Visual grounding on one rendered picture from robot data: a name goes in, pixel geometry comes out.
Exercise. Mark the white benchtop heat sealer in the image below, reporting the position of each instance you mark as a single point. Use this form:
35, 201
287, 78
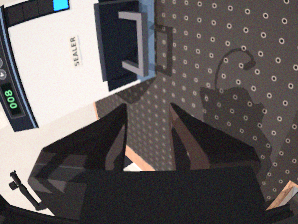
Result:
57, 56

